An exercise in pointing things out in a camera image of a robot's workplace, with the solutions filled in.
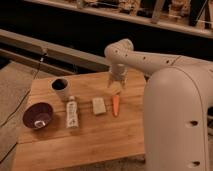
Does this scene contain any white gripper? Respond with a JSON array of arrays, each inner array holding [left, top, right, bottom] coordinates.
[[107, 64, 127, 88]]

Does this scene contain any orange pepper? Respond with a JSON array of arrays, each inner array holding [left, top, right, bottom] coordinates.
[[112, 95, 120, 117]]

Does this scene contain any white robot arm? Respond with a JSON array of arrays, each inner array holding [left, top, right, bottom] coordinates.
[[104, 39, 213, 171]]

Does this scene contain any beige sponge block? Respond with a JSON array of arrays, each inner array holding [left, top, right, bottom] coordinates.
[[92, 97, 106, 115]]

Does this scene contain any white tube bottle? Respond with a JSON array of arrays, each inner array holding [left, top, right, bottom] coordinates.
[[66, 96, 79, 129]]

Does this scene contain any wooden shelf ledge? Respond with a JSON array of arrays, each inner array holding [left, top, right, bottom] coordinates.
[[25, 0, 213, 39]]

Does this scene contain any dark purple bowl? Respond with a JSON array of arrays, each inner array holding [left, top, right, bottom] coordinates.
[[22, 102, 53, 129]]

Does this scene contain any black cable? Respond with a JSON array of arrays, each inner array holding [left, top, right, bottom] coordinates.
[[0, 53, 47, 164]]

